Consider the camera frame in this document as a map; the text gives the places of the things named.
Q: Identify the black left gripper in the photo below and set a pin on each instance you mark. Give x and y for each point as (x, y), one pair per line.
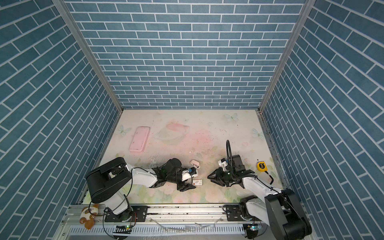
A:
(189, 186)

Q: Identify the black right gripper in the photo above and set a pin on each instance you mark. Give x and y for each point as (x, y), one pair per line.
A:
(218, 174)

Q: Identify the pink white stapler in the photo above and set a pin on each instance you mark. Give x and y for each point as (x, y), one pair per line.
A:
(195, 163)

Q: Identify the white staple box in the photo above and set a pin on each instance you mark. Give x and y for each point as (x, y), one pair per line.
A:
(197, 182)

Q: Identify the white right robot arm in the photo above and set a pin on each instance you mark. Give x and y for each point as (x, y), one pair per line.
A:
(280, 209)

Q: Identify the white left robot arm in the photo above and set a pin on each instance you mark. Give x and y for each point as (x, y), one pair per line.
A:
(106, 181)

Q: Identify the yellow tape measure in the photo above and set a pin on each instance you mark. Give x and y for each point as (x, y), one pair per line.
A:
(262, 166)

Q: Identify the pink phone case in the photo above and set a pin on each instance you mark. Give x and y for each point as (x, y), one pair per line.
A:
(139, 139)

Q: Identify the brown white plush toy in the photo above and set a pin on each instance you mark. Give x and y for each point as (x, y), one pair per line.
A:
(88, 215)

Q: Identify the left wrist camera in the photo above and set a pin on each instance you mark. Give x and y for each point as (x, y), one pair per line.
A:
(186, 175)

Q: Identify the aluminium corner frame post right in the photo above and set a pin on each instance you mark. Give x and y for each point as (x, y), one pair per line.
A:
(303, 16)

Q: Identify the aluminium corner frame post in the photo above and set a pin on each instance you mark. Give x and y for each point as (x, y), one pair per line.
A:
(303, 16)
(81, 41)

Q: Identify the aluminium corner frame post left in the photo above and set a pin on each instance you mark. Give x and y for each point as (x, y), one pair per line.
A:
(81, 41)

